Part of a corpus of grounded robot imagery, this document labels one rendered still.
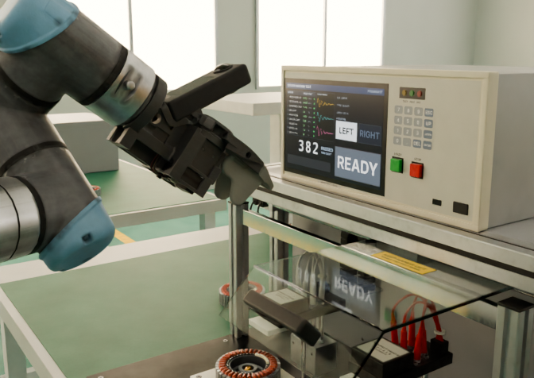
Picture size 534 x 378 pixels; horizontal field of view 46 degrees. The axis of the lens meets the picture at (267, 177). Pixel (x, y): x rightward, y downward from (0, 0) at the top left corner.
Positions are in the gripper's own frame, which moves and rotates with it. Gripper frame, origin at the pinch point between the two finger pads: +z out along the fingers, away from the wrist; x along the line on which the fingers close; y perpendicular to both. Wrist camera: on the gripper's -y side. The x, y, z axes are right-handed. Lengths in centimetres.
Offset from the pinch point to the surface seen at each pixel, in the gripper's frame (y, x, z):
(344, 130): -16.5, -11.0, 16.2
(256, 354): 21.5, -21.5, 32.7
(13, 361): 61, -110, 35
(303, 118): -17.3, -21.8, 15.8
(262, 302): 13.6, 7.1, 3.3
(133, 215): 8, -152, 64
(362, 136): -16.1, -6.8, 16.4
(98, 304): 33, -75, 30
